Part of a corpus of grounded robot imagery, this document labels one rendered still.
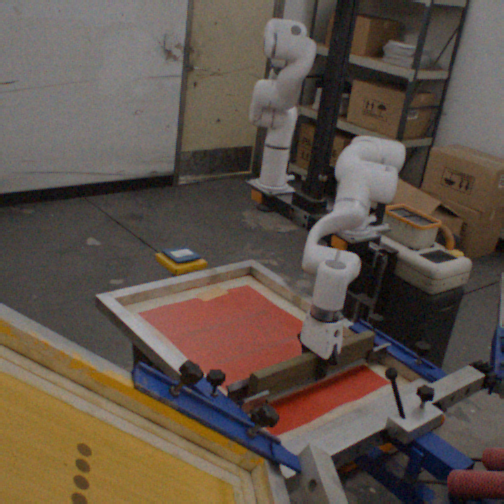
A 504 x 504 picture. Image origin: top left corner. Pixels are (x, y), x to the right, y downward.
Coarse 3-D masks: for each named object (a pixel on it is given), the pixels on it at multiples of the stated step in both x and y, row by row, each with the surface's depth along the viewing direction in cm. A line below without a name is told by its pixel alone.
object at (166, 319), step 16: (176, 304) 195; (192, 304) 196; (160, 320) 185; (176, 320) 186; (192, 320) 188; (176, 336) 179; (192, 352) 173; (208, 368) 167; (224, 368) 168; (240, 368) 169; (256, 368) 170; (224, 384) 162; (288, 400) 159; (304, 400) 160; (320, 400) 161; (288, 416) 154; (304, 416) 155; (320, 416) 155; (272, 432) 148
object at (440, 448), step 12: (432, 432) 142; (396, 444) 143; (408, 444) 140; (420, 444) 138; (432, 444) 138; (444, 444) 138; (408, 456) 141; (432, 456) 136; (444, 456) 135; (456, 456) 135; (432, 468) 136; (444, 468) 134; (456, 468) 132; (468, 468) 133; (444, 480) 134
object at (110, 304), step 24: (240, 264) 217; (144, 288) 194; (168, 288) 198; (192, 288) 205; (288, 288) 206; (120, 312) 180; (144, 336) 170; (168, 360) 162; (384, 360) 179; (408, 384) 166; (360, 408) 154; (312, 432) 144
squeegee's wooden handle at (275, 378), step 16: (352, 336) 170; (368, 336) 172; (352, 352) 169; (272, 368) 152; (288, 368) 154; (304, 368) 158; (336, 368) 167; (256, 384) 149; (272, 384) 152; (288, 384) 156
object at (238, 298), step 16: (240, 288) 209; (208, 304) 197; (224, 304) 199; (240, 304) 200; (256, 304) 201; (272, 304) 203; (288, 320) 195; (272, 352) 178; (288, 352) 179; (368, 368) 177; (320, 384) 167; (336, 384) 168; (352, 384) 169; (368, 384) 170; (384, 384) 171; (336, 400) 162; (352, 400) 163
